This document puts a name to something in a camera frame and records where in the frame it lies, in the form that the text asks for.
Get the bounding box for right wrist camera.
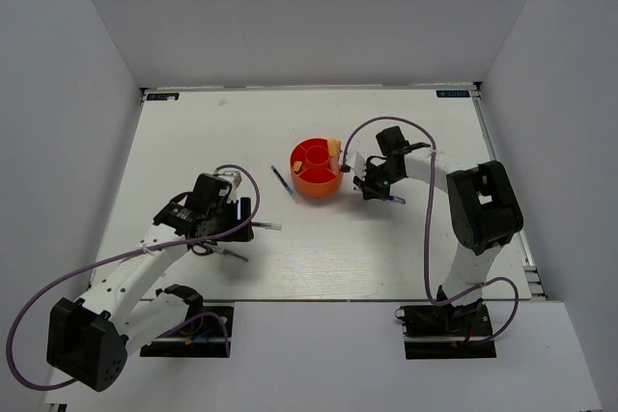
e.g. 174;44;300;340
342;151;367;180

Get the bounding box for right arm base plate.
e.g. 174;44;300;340
394;303;497;361

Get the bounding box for left corner label sticker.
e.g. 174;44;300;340
146;93;180;101

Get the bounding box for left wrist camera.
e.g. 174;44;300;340
218;170;242;190

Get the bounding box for right corner label sticker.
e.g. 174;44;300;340
435;89;470;98

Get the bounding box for black handled scissors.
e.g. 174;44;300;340
188;242;249;262

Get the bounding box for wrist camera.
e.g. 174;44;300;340
342;151;367;180
218;170;242;190

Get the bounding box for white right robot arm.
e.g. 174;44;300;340
341;125;523;334

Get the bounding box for orange round organizer container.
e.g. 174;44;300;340
289;138;343;198

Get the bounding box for corner label sticker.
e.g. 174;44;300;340
435;89;470;98
146;93;180;101

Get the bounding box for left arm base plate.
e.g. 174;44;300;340
139;305;235;359

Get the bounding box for dark blue gel pen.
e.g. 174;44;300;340
270;165;299;204

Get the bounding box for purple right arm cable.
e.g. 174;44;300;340
341;116;520;346

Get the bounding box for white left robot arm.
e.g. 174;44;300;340
46;164;259;392

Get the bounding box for blue clear ballpoint pen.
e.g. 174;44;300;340
353;185;407;206

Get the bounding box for orange pink highlighter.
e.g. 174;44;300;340
327;138;341;161

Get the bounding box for green ink pen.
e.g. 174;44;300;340
251;222;282;231

